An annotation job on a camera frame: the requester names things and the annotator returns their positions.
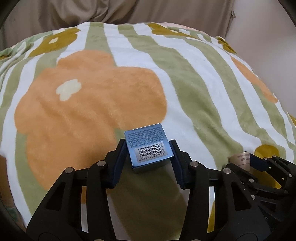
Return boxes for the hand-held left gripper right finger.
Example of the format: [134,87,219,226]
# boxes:
[168,139,270,241]

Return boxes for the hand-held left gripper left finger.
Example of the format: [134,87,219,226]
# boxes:
[26,138,130,241]

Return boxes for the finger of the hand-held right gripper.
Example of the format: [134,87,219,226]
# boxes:
[250,155,296,184]
[225,163,281,197]

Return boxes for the small beige cylinder jar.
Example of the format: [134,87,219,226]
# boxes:
[228,152,251,172]

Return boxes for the small metallic blue box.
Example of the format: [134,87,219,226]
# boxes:
[124,123,174,174]

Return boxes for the striped floral blanket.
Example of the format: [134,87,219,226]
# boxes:
[0,21,296,235]

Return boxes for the beige curtain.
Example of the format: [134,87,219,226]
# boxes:
[0,0,237,48]

